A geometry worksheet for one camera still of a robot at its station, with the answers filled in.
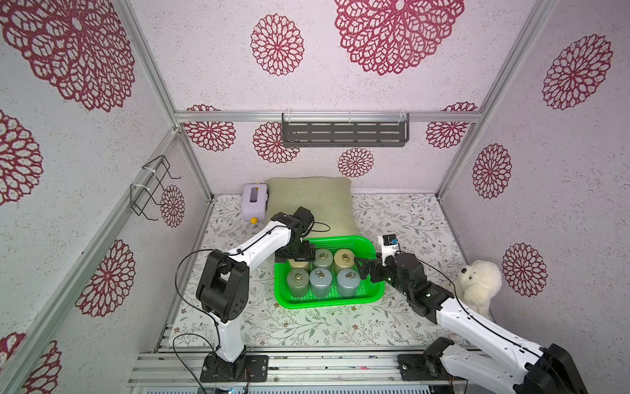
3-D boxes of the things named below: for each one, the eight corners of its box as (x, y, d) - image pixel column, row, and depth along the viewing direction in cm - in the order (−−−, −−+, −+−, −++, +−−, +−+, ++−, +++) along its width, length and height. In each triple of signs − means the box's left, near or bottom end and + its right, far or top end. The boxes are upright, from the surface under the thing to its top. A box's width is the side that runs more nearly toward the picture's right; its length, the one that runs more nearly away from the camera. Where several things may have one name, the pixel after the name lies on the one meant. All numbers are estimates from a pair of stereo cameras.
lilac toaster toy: (245, 227, 111) (240, 213, 103) (246, 195, 124) (242, 180, 116) (270, 224, 112) (266, 210, 104) (268, 192, 125) (265, 178, 117)
